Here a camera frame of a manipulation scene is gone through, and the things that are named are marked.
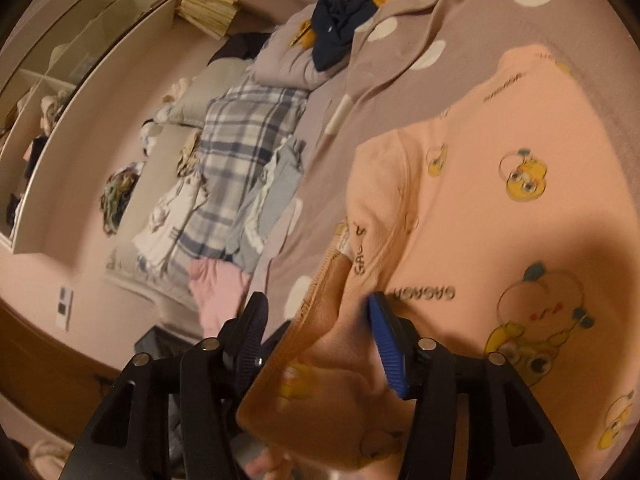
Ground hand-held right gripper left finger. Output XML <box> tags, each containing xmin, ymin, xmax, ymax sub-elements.
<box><xmin>60</xmin><ymin>291</ymin><xmax>271</xmax><ymax>480</ymax></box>

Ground dark cloth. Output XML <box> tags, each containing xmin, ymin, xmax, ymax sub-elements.
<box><xmin>207</xmin><ymin>32</ymin><xmax>273</xmax><ymax>66</ymax></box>

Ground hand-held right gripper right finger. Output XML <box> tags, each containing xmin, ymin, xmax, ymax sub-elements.
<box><xmin>367</xmin><ymin>292</ymin><xmax>581</xmax><ymax>480</ymax></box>

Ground yellow fringe hanging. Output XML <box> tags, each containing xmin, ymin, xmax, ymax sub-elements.
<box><xmin>177</xmin><ymin>0</ymin><xmax>241</xmax><ymax>40</ymax></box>

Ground beige pillow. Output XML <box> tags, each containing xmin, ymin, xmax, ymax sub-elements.
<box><xmin>167</xmin><ymin>57</ymin><xmax>256</xmax><ymax>128</ymax></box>

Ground orange duck print shirt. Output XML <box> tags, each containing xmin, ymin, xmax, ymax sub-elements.
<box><xmin>235</xmin><ymin>44</ymin><xmax>640</xmax><ymax>480</ymax></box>

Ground lilac grey pillow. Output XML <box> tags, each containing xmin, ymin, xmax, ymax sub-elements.
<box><xmin>252</xmin><ymin>20</ymin><xmax>346</xmax><ymax>90</ymax></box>

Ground white cloth on shelf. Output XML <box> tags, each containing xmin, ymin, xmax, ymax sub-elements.
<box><xmin>40</xmin><ymin>91</ymin><xmax>76</xmax><ymax>136</ymax></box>

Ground white wall shelf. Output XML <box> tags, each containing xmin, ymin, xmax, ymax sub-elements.
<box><xmin>0</xmin><ymin>0</ymin><xmax>178</xmax><ymax>256</ymax></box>

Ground pink garment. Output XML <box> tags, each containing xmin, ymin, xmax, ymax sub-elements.
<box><xmin>187</xmin><ymin>259</ymin><xmax>253</xmax><ymax>336</ymax></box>

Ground navy garment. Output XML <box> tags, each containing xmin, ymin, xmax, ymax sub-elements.
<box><xmin>311</xmin><ymin>0</ymin><xmax>381</xmax><ymax>72</ymax></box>

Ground light blue ruffled cloth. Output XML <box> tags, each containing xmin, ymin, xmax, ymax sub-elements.
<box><xmin>227</xmin><ymin>137</ymin><xmax>306</xmax><ymax>273</ymax></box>

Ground brown white dotted blanket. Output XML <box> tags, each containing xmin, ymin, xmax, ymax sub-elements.
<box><xmin>260</xmin><ymin>0</ymin><xmax>623</xmax><ymax>321</ymax></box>

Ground wall power outlet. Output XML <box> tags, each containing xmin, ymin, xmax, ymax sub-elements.
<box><xmin>56</xmin><ymin>286</ymin><xmax>75</xmax><ymax>332</ymax></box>

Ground white printed clothes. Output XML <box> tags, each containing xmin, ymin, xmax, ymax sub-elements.
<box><xmin>132</xmin><ymin>180</ymin><xmax>208</xmax><ymax>271</ymax></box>

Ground white cloth bundle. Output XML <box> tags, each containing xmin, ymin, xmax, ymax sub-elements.
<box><xmin>29</xmin><ymin>440</ymin><xmax>73</xmax><ymax>478</ymax></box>

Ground multicoloured cloth pile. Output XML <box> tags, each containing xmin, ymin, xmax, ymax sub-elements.
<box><xmin>100</xmin><ymin>162</ymin><xmax>146</xmax><ymax>236</ymax></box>

